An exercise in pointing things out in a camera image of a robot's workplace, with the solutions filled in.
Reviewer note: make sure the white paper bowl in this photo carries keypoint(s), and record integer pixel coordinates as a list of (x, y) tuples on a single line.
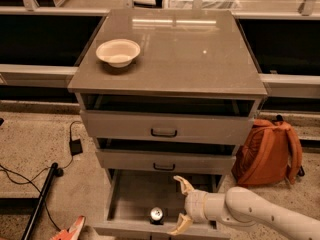
[(118, 53)]

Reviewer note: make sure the black pole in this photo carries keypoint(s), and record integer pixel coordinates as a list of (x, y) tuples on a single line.
[(41, 202)]

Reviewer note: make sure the black middle drawer handle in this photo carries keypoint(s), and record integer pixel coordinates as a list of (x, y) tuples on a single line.
[(164, 167)]

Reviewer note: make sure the grey bottom drawer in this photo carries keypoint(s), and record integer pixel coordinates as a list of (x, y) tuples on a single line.
[(132, 196)]

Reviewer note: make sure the black power adapter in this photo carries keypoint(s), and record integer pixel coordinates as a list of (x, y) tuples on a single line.
[(75, 147)]

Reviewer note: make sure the grey drawer cabinet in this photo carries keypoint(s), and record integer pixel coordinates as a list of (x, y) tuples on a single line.
[(184, 53)]

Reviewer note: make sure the pepsi can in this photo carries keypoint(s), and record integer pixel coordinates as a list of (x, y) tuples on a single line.
[(156, 216)]

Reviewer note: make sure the grey drawer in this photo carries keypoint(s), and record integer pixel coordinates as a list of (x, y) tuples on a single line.
[(196, 120), (132, 196), (188, 157)]

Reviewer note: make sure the orange backpack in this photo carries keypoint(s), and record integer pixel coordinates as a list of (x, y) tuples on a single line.
[(271, 153)]

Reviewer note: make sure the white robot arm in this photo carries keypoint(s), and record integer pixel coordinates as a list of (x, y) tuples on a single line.
[(241, 208)]

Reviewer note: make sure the grey middle drawer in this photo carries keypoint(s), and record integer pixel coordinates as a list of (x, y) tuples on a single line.
[(188, 157)]

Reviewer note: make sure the grey top drawer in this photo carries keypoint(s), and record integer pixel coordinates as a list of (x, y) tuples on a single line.
[(196, 120)]

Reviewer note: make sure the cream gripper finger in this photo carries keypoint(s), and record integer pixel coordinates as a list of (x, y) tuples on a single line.
[(185, 186), (183, 223)]

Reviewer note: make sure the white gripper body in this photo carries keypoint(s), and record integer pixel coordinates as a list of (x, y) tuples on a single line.
[(194, 202)]

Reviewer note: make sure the black top drawer handle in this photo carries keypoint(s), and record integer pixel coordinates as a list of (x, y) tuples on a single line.
[(164, 133)]

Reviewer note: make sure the black drawer handle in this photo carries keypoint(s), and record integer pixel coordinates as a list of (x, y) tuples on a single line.
[(164, 167), (164, 133)]

